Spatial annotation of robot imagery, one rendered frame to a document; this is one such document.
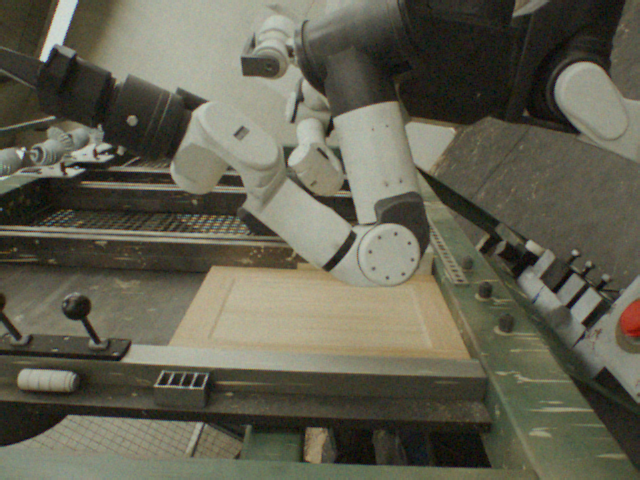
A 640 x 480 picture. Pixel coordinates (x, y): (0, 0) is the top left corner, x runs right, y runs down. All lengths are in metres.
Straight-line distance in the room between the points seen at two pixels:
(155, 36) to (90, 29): 0.79
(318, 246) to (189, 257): 0.57
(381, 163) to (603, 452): 0.43
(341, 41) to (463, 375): 0.49
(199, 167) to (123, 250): 0.59
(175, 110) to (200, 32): 5.89
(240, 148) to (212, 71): 5.93
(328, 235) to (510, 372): 0.34
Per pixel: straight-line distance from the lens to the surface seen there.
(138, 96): 0.65
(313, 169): 1.15
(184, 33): 6.59
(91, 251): 1.26
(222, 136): 0.63
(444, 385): 0.80
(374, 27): 0.68
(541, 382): 0.81
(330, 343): 0.89
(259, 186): 0.64
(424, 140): 5.00
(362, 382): 0.79
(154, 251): 1.21
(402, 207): 0.66
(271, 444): 0.77
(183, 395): 0.78
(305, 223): 0.66
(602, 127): 0.97
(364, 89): 0.68
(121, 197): 1.70
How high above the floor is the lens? 1.32
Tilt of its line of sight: 10 degrees down
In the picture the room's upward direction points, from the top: 59 degrees counter-clockwise
